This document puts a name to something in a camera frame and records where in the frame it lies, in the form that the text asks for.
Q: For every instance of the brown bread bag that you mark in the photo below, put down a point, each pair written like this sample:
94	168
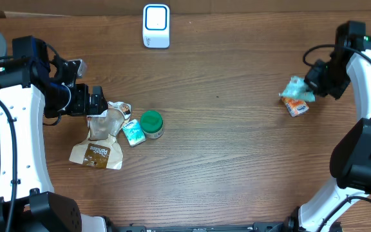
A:
100	149

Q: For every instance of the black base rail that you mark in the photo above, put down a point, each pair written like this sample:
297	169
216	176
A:
256	227

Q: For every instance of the green lid jar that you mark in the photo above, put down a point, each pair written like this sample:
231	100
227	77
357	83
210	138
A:
152	124

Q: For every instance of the cardboard back board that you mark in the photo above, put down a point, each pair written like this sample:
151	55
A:
134	7

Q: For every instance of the large teal tissue pack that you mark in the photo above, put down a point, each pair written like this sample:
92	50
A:
297	89

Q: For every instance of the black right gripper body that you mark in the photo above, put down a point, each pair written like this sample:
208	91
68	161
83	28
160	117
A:
332	78

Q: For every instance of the small teal tissue pack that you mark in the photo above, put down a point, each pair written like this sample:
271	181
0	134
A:
134	133

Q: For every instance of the white barcode scanner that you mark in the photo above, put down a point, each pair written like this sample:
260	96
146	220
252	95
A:
156	26

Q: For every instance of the orange tissue pack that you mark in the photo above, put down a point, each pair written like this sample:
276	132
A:
295	107

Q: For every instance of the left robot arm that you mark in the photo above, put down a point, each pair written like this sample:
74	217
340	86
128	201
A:
34	86

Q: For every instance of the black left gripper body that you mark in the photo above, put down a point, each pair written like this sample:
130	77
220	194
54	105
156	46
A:
80	105

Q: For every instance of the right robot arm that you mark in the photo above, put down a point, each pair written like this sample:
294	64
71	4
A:
350	162

